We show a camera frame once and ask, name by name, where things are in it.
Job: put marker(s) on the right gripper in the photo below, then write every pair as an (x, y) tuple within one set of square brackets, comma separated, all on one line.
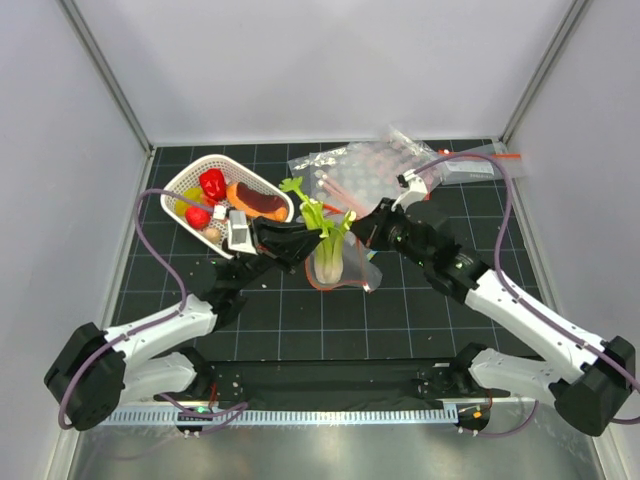
[(372, 226)]

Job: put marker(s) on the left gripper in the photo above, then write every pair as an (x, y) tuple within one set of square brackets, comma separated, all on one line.
[(287, 242)]

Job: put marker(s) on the green toy celery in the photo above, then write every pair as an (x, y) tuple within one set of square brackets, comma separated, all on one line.
[(328, 256)]

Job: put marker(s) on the clear orange zip bag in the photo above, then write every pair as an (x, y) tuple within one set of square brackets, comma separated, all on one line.
[(356, 271)]

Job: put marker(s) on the red toy bell pepper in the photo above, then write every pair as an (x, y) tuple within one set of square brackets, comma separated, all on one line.
[(213, 184)]

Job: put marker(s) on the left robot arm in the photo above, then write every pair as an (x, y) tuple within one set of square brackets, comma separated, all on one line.
[(99, 370)]

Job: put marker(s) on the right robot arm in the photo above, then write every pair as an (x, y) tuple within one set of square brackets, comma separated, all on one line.
[(584, 377)]

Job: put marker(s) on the zip bag with label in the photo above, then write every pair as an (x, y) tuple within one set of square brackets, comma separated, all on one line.
[(471, 169)]

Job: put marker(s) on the pile of zip bags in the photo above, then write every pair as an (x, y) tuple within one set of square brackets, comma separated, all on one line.
[(358, 175)]

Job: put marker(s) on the toy steak orange brown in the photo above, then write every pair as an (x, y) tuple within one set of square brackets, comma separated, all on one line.
[(255, 204)]

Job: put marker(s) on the beige toy mushroom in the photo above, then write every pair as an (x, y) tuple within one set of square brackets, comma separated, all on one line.
[(212, 235)]

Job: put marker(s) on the red toy strawberry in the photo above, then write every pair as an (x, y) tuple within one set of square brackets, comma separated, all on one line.
[(197, 218)]

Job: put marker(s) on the white plastic basket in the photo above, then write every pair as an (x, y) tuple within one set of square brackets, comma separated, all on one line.
[(188, 178)]

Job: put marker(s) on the yellow toy fruit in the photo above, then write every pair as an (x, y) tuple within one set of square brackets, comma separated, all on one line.
[(194, 194)]

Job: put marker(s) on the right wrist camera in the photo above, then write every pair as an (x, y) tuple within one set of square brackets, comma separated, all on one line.
[(414, 190)]

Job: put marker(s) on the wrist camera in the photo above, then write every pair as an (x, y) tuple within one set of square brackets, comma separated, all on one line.
[(239, 238), (414, 190)]

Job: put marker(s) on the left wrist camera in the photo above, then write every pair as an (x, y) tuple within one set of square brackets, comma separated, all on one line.
[(239, 238)]

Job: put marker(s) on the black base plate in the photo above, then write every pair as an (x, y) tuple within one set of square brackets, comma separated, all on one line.
[(337, 385)]

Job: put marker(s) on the slotted cable duct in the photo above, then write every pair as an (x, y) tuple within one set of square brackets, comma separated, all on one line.
[(170, 416)]

